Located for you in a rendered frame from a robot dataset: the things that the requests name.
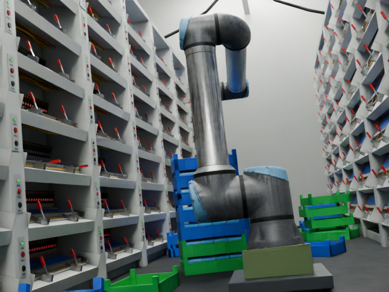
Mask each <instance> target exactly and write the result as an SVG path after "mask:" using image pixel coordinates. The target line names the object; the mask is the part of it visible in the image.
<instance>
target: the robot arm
mask: <svg viewBox="0 0 389 292"><path fill-rule="evenodd" d="M250 41H251V30H250V28H249V26H248V24H247V23H246V22H245V21H244V20H243V19H242V18H240V17H238V16H236V15H234V14H231V13H226V12H217V13H210V14H202V15H197V16H194V15H193V16H189V17H184V18H182V19H181V21H180V23H179V47H180V49H181V50H184V53H185V57H186V67H187V73H188V82H189V93H190V103H191V109H192V119H193V129H194V139H195V145H196V155H197V165H198V168H197V170H196V171H195V172H194V174H193V181H192V180H191V181H190V182H189V193H190V199H191V202H192V207H193V212H194V216H195V218H196V220H197V221H198V222H210V223H212V222H218V221H229V220H239V219H244V218H249V220H250V226H251V227H250V231H249V236H248V241H247V249H249V250H253V249H264V248H271V247H281V246H291V245H297V244H302V243H304V241H303V237H302V235H301V233H300V231H299V229H298V227H297V226H296V224H295V220H294V216H293V207H292V200H291V192H290V187H289V181H288V176H287V172H286V170H285V169H284V168H282V167H278V166H255V167H249V168H246V169H244V171H243V173H244V175H239V176H237V175H236V170H235V168H233V167H232V166H231V165H230V164H229V157H228V151H227V142H226V133H225V123H224V118H223V108H222V101H223V100H233V99H238V98H247V97H248V96H249V83H248V79H246V62H247V46H248V45H249V43H250ZM218 45H223V46H224V47H225V58H226V77H227V81H222V82H220V81H219V75H218V66H217V60H216V46H218Z"/></svg>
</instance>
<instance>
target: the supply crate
mask: <svg viewBox="0 0 389 292"><path fill-rule="evenodd" d="M228 157H229V164H230V165H231V166H232V167H233V166H238V163H237V152H236V149H232V154H231V155H229V154H228ZM170 160H171V172H172V174H175V171H179V173H188V172H195V171H196V170H197V168H198V165H197V158H185V159H178V154H174V155H173V158H171V159H170Z"/></svg>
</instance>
